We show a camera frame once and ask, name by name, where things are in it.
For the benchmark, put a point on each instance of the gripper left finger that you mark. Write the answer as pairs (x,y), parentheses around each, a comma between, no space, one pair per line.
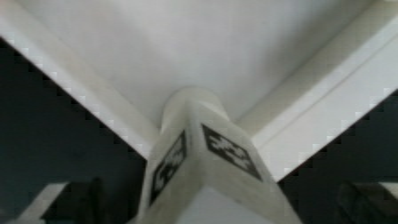
(30,216)

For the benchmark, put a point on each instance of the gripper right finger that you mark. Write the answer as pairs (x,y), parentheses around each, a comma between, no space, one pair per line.
(366,203)

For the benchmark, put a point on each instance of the white table leg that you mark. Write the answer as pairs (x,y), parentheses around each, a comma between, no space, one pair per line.
(208,184)

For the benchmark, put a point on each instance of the white square table top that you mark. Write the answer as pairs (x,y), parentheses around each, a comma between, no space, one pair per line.
(295,57)

